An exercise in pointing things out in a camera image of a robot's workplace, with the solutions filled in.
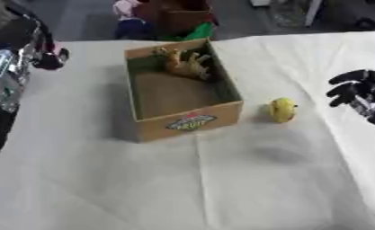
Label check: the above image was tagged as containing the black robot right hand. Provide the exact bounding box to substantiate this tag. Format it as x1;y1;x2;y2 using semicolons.
324;69;375;135

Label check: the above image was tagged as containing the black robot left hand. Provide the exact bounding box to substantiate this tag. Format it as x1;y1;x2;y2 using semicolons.
0;6;73;72

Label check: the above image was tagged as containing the brown cardboard box green flap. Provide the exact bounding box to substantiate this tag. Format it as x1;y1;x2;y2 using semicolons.
141;0;220;42

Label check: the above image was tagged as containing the tan cardboard box green inside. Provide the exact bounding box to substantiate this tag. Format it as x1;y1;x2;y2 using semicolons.
122;38;246;144

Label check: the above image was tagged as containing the pink and blue object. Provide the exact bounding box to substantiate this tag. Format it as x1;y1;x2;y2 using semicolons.
112;0;156;40

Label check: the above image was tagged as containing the tan toy animal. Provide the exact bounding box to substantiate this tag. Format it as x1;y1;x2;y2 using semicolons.
150;47;216;81

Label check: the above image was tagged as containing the white post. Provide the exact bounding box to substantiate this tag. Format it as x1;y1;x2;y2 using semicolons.
301;0;325;28

